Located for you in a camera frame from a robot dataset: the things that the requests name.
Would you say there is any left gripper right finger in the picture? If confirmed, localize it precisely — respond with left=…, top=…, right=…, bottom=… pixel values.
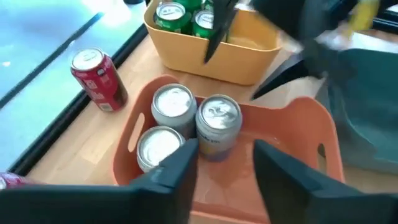
left=252, top=139, right=398, bottom=224

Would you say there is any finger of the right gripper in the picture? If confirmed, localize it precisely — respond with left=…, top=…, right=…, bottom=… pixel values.
left=250, top=52, right=312, bottom=101
left=203, top=0, right=239, bottom=65

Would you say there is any green Sprite can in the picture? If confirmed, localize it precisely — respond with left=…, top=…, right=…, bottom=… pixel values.
left=153, top=1, right=192, bottom=35
left=192, top=9, right=228, bottom=41
left=174, top=0, right=203, bottom=13
left=201, top=0, right=216, bottom=12

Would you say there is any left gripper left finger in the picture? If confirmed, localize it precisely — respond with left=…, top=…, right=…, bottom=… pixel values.
left=0, top=138, right=200, bottom=224

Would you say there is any teal plastic bin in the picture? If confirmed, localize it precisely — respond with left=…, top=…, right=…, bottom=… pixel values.
left=315, top=48, right=398, bottom=175

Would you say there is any silver soda can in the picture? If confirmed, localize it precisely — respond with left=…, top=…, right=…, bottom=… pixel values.
left=195, top=93, right=244, bottom=163
left=136, top=125, right=187, bottom=174
left=150, top=83, right=198, bottom=139

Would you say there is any red soda can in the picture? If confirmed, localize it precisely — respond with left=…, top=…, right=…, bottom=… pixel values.
left=70, top=47, right=129, bottom=113
left=0, top=171, right=42, bottom=191

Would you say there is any orange plastic bin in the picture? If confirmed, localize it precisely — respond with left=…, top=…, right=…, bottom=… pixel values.
left=112, top=74, right=345, bottom=224

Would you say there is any yellow plastic bin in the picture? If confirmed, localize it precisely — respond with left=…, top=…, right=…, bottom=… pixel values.
left=143, top=0, right=282, bottom=86

